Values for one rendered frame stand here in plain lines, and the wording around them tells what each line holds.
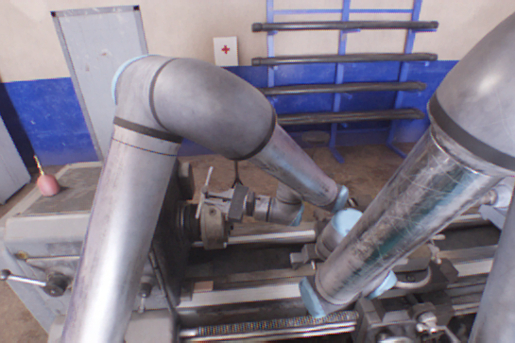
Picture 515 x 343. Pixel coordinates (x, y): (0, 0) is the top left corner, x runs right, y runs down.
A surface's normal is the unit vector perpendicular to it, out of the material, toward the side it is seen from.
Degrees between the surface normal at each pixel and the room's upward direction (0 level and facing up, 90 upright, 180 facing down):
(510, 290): 92
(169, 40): 90
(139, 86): 64
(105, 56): 90
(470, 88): 69
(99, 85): 90
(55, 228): 45
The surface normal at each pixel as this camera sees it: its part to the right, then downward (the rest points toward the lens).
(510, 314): -0.93, 0.21
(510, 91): -0.72, 0.07
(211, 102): 0.16, 0.08
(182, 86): -0.10, -0.08
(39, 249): 0.09, 0.49
